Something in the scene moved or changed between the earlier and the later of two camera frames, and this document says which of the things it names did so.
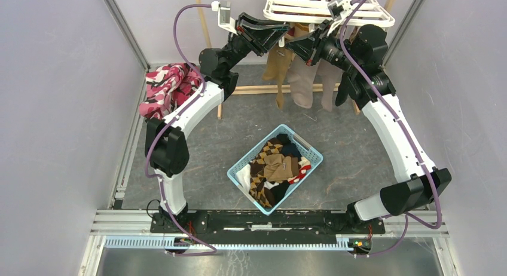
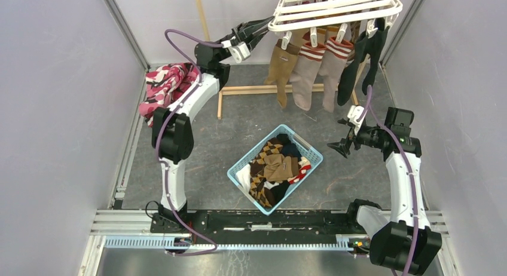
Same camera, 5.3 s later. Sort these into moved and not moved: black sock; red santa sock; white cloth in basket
Moved: black sock
Not moved: red santa sock; white cloth in basket
